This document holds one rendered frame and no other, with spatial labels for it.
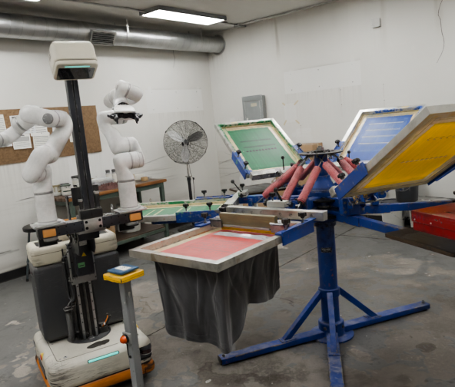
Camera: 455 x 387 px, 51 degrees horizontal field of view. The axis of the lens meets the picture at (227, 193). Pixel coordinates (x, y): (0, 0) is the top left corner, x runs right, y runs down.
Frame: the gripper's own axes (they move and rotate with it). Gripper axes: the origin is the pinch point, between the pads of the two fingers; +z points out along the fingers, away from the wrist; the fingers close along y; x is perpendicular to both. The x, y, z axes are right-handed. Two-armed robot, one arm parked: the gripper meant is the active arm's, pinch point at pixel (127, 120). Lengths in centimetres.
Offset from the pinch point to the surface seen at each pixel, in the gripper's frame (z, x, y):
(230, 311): 62, 71, 38
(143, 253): 29, 57, 3
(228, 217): 2, 58, 55
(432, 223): 83, 18, 116
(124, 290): 49, 61, -8
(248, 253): 55, 44, 46
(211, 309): 58, 72, 30
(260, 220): 19, 51, 67
